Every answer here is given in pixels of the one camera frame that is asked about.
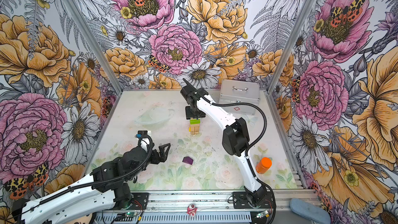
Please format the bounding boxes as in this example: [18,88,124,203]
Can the green wood block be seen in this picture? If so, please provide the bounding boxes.
[190,119,201,125]

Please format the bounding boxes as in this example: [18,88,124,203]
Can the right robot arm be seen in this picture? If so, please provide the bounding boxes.
[180,81,268,207]

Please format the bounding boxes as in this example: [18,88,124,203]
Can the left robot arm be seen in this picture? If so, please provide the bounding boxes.
[11,131,171,224]

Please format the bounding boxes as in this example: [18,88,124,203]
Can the purple wood block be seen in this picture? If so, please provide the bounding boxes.
[182,156,194,165]

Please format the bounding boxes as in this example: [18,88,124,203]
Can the silver metal case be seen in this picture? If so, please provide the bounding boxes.
[218,79,260,115]

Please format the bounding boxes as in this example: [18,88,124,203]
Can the small red pink toy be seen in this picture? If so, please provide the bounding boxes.
[187,204,198,217]

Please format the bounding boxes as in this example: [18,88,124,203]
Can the orange bottle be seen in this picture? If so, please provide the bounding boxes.
[256,157,272,174]

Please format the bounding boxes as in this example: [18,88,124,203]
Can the blue grey pad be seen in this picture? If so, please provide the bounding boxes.
[290,198,331,224]

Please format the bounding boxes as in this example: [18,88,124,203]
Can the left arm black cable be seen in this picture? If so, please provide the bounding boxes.
[18,133,154,218]

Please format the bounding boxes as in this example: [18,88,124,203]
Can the aluminium mounting rail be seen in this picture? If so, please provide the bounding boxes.
[93,189,321,224]

